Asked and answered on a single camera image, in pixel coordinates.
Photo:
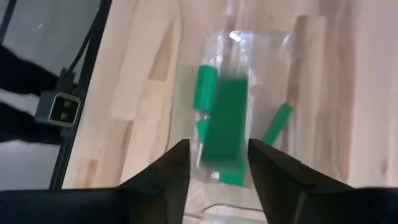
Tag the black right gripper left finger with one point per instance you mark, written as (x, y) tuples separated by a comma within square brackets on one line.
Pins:
[(149, 193)]

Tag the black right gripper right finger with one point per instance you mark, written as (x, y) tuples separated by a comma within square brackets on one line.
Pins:
[(289, 193)]

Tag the green rectangular block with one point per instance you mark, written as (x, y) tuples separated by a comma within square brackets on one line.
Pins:
[(227, 124)]

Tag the thin green bar block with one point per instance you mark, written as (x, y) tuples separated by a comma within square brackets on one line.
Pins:
[(278, 124)]

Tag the green cylinder block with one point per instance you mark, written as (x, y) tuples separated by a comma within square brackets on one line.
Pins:
[(205, 90)]

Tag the grey table-level camera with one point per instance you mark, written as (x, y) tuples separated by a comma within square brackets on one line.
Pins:
[(60, 109)]

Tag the black table edge rail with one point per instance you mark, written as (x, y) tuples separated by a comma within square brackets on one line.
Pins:
[(93, 46)]

